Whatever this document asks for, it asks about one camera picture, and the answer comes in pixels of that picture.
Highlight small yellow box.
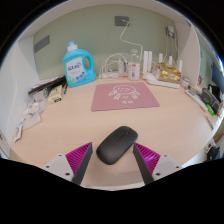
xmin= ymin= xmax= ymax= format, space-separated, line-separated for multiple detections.
xmin=47 ymin=84 xmax=64 ymax=104

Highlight black pouch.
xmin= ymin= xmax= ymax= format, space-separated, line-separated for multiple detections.
xmin=199 ymin=87 xmax=221 ymax=114

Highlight white power strip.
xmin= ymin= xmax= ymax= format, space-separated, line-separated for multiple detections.
xmin=99 ymin=71 xmax=122 ymax=80

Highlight small green object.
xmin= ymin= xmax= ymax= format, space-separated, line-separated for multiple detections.
xmin=205 ymin=103 xmax=216 ymax=117

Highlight small white orange sachet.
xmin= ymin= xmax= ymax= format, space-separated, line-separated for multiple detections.
xmin=13 ymin=119 xmax=25 ymax=143

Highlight white cable from socket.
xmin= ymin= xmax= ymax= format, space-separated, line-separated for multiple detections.
xmin=119 ymin=19 xmax=144 ymax=54

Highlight white remote control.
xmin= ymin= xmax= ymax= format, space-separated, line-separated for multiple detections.
xmin=184 ymin=89 xmax=209 ymax=113

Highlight black computer mouse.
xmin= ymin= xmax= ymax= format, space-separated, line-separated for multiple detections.
xmin=95 ymin=125 xmax=139 ymax=166

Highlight bundle of white cables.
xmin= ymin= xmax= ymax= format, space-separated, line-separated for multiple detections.
xmin=98 ymin=52 xmax=134 ymax=79

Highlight gold foil bag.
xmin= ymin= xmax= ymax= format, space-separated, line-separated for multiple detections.
xmin=157 ymin=62 xmax=183 ymax=84

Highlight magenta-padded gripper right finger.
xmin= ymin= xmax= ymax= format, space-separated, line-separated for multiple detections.
xmin=132 ymin=142 xmax=183 ymax=185

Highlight blue detergent bottle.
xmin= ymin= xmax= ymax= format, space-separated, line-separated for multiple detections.
xmin=62 ymin=40 xmax=97 ymax=88

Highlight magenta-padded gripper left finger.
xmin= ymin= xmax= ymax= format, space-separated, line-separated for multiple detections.
xmin=41 ymin=142 xmax=94 ymax=186

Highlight grey blank wall plate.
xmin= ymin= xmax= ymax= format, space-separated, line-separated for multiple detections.
xmin=33 ymin=34 xmax=51 ymax=54

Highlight clear plastic bags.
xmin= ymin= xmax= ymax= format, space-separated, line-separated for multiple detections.
xmin=21 ymin=89 xmax=49 ymax=131

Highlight white wall power adapter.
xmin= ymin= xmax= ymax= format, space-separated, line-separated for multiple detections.
xmin=165 ymin=25 xmax=176 ymax=39

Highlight pink printed mouse pad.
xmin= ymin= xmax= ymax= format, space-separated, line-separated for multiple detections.
xmin=90 ymin=82 xmax=161 ymax=113

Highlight white router with antennas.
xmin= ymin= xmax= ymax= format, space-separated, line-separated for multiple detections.
xmin=142 ymin=50 xmax=184 ymax=89

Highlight grey wall socket plate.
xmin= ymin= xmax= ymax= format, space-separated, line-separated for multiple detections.
xmin=114 ymin=15 xmax=130 ymax=27

